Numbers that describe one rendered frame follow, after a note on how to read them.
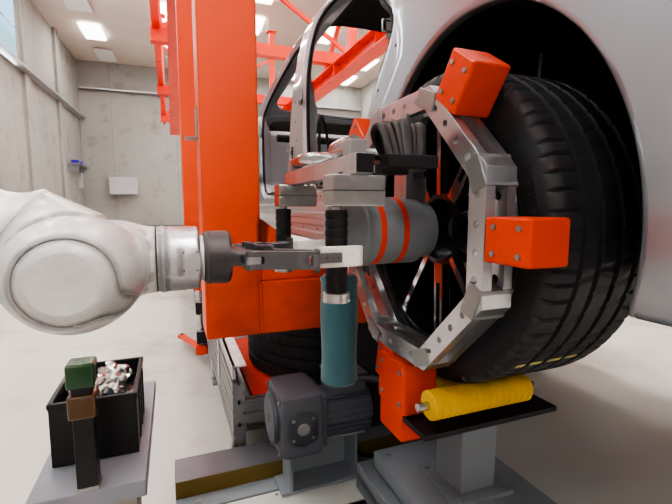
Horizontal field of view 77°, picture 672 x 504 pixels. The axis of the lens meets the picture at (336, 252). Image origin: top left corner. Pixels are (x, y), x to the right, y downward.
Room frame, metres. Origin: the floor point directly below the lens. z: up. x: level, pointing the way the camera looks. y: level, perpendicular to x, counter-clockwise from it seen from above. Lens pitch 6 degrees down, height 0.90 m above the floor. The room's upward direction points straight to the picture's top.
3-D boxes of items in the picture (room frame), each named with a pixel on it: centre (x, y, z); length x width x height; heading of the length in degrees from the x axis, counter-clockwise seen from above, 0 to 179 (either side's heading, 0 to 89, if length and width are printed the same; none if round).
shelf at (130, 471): (0.82, 0.47, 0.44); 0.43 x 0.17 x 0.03; 21
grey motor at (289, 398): (1.18, -0.01, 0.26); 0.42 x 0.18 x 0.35; 111
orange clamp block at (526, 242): (0.61, -0.28, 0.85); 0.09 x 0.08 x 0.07; 21
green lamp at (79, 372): (0.64, 0.40, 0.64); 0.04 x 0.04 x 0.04; 21
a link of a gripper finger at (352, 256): (0.60, -0.01, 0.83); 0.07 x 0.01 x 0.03; 111
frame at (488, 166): (0.91, -0.16, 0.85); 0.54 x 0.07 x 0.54; 21
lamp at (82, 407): (0.64, 0.40, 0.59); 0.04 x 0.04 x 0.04; 21
